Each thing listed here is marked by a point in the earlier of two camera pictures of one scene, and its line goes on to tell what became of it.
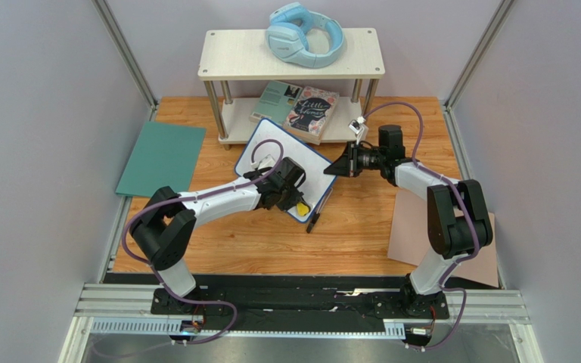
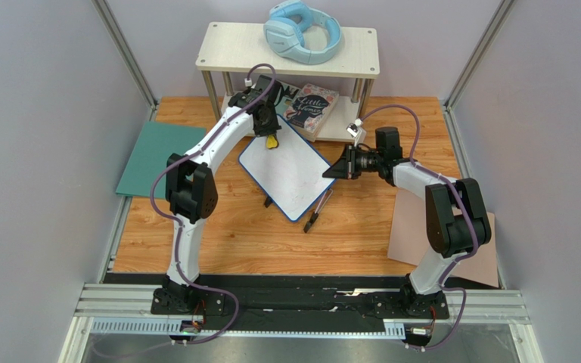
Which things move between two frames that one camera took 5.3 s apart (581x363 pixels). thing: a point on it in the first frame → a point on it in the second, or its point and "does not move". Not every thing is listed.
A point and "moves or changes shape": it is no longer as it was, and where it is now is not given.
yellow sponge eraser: [302, 209] moves or changes shape
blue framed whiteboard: [318, 175] moves or changes shape
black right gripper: [351, 159] does not move
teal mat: [166, 156] does not move
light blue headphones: [287, 35] does not move
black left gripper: [293, 199] → [273, 129]
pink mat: [409, 241] does not move
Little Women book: [311, 113] does not move
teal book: [276, 102] does not move
